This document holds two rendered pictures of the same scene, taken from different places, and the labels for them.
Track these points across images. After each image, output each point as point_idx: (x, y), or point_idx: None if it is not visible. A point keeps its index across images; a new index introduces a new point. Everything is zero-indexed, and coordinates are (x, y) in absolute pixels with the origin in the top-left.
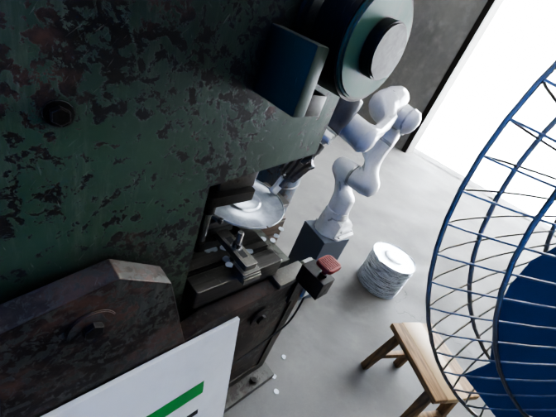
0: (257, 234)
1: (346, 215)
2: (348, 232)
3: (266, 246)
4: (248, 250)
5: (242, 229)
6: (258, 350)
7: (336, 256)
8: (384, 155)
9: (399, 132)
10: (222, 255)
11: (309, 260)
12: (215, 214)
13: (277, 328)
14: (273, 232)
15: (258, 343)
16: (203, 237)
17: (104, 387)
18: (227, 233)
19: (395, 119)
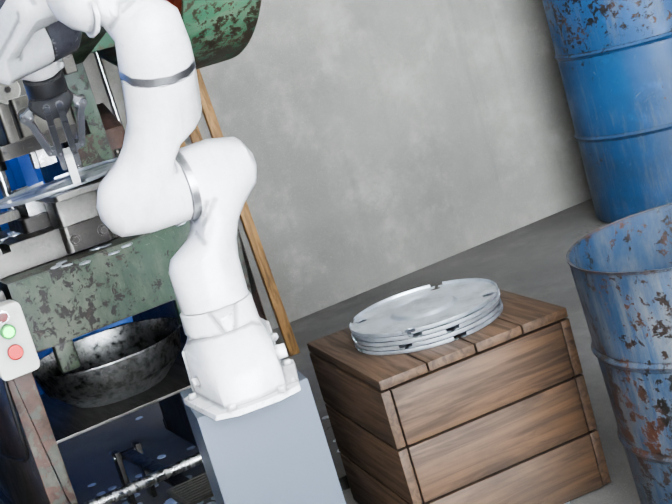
0: (33, 236)
1: (182, 315)
2: (220, 407)
3: (9, 247)
4: (1, 241)
5: (47, 229)
6: (45, 500)
7: (216, 482)
8: (125, 106)
9: (109, 31)
10: (0, 238)
11: (7, 301)
12: (23, 187)
13: (29, 454)
14: (380, 426)
15: (32, 468)
16: (7, 209)
17: None
18: (8, 211)
19: (9, 3)
